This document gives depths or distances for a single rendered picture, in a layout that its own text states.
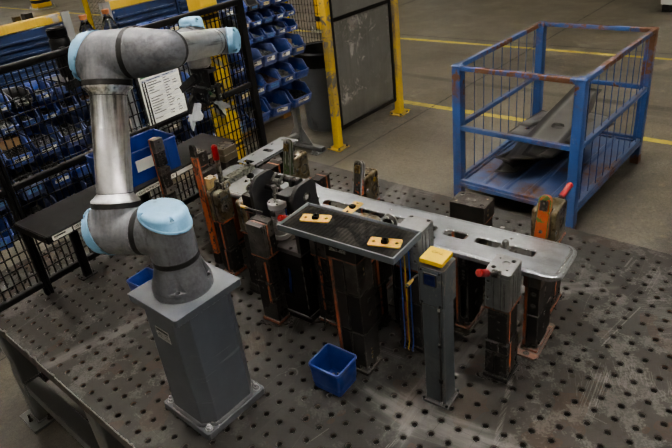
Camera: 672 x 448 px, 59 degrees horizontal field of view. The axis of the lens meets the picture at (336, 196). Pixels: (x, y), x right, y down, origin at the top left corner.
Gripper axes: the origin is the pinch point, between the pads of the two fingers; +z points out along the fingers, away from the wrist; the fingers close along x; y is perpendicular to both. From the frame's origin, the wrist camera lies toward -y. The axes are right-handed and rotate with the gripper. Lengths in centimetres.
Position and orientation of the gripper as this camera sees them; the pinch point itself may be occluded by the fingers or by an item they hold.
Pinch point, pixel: (208, 123)
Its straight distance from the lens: 207.0
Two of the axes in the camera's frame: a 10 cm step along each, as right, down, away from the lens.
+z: 1.1, 8.8, 4.6
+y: 8.1, 1.9, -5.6
